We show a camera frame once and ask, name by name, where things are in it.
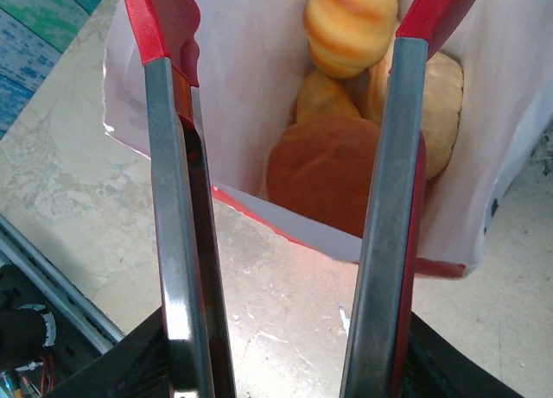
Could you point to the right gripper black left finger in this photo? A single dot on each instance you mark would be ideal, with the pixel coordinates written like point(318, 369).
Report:
point(138, 368)

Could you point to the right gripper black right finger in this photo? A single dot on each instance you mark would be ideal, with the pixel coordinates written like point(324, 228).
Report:
point(440, 368)

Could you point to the red steel kitchen tongs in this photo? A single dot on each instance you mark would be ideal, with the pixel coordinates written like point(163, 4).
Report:
point(173, 199)

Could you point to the round brown bun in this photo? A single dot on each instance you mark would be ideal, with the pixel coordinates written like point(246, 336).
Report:
point(319, 173)

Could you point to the striped bread roll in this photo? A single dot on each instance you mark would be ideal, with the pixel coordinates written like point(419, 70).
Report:
point(324, 98)

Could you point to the white red printed paper bag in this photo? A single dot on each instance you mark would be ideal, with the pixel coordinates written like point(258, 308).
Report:
point(242, 91)

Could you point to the small plump orange croissant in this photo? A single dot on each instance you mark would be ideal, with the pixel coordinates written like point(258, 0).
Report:
point(350, 31)

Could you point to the aluminium rail frame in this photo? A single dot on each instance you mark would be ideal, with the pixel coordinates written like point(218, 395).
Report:
point(86, 318)

